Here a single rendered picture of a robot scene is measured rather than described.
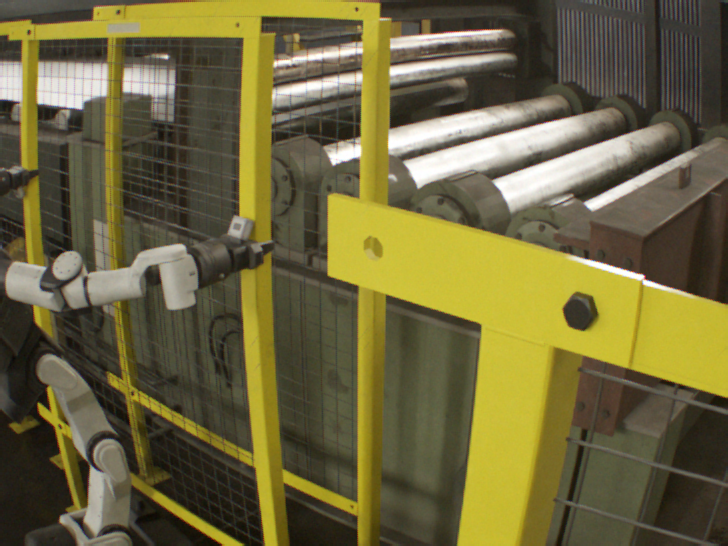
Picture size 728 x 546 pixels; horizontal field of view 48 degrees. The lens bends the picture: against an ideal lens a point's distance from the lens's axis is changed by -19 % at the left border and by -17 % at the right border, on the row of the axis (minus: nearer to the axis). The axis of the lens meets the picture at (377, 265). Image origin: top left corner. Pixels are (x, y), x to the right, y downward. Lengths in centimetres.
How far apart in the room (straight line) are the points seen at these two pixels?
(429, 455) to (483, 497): 247
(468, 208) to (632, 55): 956
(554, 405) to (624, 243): 178
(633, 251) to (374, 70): 76
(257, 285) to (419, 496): 132
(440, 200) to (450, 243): 222
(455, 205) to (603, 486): 96
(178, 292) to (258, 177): 30
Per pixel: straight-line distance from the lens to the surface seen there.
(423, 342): 290
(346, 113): 432
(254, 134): 197
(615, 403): 248
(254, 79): 195
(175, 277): 189
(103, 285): 192
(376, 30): 224
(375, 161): 230
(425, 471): 310
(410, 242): 55
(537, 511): 61
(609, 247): 234
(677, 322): 48
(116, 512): 280
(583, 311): 49
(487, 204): 277
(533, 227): 261
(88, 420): 260
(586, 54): 1250
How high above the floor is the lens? 202
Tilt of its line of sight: 20 degrees down
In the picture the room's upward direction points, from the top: 1 degrees clockwise
